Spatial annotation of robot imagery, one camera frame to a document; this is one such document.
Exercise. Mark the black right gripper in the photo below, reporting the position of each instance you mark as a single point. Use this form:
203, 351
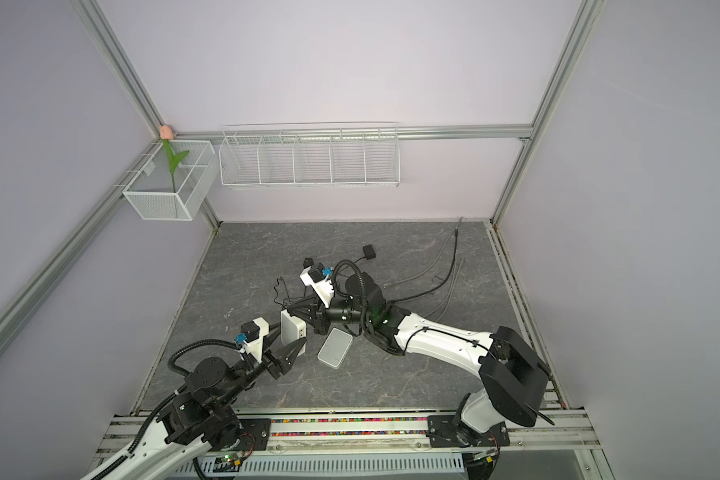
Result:
321, 314

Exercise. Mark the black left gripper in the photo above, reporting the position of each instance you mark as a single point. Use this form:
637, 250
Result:
273, 364

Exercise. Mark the white network switch box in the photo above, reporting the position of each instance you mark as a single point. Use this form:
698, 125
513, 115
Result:
292, 327

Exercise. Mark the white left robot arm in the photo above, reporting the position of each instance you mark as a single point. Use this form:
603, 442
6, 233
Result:
199, 417

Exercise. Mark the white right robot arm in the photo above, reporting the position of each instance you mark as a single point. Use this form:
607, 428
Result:
513, 376

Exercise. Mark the black power adapter small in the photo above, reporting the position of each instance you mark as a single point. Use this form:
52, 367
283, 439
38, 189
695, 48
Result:
369, 253

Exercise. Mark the white mesh basket small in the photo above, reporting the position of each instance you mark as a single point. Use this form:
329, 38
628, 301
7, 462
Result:
150, 191

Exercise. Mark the artificial pink tulip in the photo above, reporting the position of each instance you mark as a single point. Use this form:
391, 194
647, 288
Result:
174, 158

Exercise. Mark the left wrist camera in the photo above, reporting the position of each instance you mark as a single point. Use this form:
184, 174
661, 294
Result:
251, 339

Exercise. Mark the white wire basket long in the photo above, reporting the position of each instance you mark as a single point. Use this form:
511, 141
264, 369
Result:
310, 155

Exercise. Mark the aluminium frame rail right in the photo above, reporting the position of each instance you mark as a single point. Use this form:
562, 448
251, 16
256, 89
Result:
521, 305

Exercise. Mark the front aluminium rail base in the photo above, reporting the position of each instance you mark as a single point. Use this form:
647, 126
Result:
320, 444

